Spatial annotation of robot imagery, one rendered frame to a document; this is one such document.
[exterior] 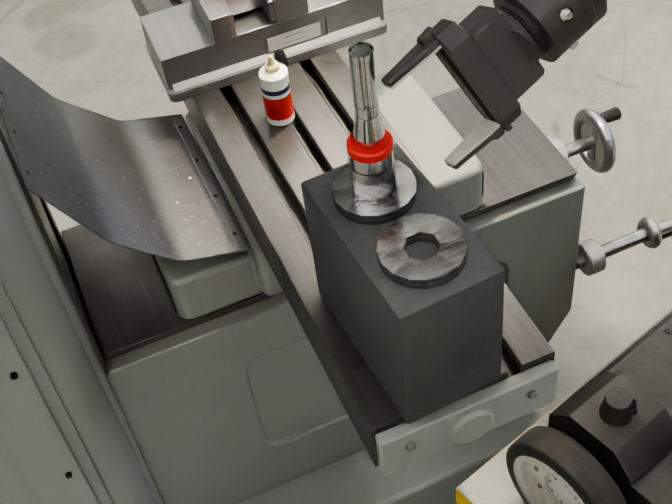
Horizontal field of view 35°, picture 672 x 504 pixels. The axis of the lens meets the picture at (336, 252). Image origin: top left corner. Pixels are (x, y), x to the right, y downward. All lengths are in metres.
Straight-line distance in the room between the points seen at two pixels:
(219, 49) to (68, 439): 0.59
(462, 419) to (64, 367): 0.54
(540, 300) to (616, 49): 1.35
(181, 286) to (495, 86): 0.62
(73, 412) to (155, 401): 0.17
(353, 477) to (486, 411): 0.77
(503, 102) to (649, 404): 0.64
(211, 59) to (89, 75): 1.66
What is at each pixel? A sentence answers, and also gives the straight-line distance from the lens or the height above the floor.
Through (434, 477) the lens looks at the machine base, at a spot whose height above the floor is 0.20.
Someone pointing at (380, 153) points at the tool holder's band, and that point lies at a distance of 1.04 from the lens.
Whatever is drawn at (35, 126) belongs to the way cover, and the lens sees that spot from 1.44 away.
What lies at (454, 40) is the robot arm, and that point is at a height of 1.28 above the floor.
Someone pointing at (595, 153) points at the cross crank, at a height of 0.58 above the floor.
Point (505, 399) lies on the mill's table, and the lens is 1.20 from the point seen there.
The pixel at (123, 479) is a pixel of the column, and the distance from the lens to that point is 1.66.
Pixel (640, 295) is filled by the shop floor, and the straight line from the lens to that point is 2.45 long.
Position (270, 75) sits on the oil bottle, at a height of 0.99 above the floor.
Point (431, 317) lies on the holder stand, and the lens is 1.02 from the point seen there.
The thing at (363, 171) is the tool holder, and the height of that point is 1.14.
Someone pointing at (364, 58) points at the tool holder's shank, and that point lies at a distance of 0.98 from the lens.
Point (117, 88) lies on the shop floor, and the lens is 3.12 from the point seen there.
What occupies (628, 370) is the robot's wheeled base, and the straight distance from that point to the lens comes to 1.59.
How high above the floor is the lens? 1.88
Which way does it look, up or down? 48 degrees down
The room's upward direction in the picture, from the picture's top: 8 degrees counter-clockwise
